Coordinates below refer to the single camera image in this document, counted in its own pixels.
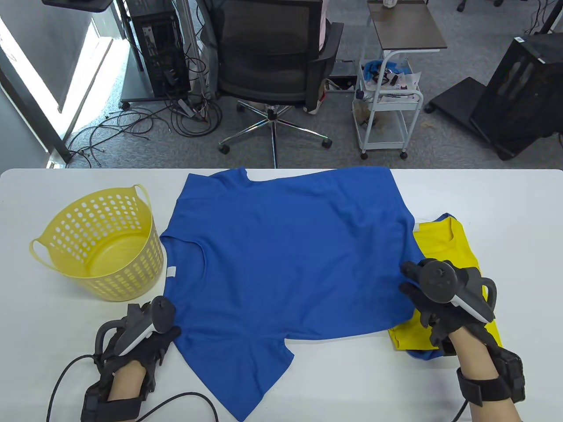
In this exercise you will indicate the person's right hand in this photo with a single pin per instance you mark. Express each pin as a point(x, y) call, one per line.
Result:
point(440, 325)

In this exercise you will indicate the person's left hand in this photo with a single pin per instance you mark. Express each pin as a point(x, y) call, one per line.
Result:
point(154, 347)

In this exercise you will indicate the blue t-shirt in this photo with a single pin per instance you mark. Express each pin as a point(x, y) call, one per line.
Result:
point(286, 255)
point(422, 354)

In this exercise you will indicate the grey handheld controller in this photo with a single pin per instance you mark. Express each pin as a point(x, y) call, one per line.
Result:
point(162, 314)
point(437, 279)

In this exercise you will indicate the yellow t-shirt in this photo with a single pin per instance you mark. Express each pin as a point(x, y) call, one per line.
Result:
point(444, 246)

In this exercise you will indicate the person's left forearm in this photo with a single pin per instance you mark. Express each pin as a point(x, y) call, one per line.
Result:
point(127, 382)

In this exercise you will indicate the yellow perforated laundry basket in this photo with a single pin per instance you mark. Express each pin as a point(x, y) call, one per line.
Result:
point(132, 277)

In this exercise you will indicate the white rolling utility cart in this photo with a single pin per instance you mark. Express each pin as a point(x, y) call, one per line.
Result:
point(382, 146)

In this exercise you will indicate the brown bag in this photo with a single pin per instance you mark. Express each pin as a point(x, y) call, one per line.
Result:
point(363, 112)

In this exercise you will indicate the black wheeled platform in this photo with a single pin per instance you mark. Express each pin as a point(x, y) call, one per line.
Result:
point(457, 96)

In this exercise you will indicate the black computer case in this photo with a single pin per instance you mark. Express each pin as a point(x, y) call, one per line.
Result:
point(519, 101)

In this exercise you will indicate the grey power strip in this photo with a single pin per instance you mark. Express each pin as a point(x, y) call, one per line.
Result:
point(185, 107)

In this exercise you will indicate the clear bag of papers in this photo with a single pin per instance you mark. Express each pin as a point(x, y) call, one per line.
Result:
point(407, 81)

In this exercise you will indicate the grey rolling desk base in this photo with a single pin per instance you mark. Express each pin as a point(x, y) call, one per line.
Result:
point(136, 83)

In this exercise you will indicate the blue cloth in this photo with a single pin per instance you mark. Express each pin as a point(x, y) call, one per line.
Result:
point(374, 68)

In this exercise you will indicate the black floor box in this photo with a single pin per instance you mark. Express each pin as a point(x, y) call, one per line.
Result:
point(345, 72)

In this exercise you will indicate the black computer tower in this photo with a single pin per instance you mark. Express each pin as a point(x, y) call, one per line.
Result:
point(160, 52)

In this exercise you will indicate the brown top side table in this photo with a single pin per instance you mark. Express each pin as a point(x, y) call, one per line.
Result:
point(404, 26)

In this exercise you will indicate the black mesh office chair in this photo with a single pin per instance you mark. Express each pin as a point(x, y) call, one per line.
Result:
point(268, 66)

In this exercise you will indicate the black chair base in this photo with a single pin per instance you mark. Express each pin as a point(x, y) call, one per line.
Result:
point(461, 6)

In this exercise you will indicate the white crumpled object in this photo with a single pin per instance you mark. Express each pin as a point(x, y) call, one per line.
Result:
point(389, 3)

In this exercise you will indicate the black stand pole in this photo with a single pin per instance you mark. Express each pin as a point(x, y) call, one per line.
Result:
point(552, 17)

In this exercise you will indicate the black desk top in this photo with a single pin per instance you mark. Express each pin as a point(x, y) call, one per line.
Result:
point(74, 3)

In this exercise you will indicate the black window frame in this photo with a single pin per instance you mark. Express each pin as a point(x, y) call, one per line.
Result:
point(31, 111)

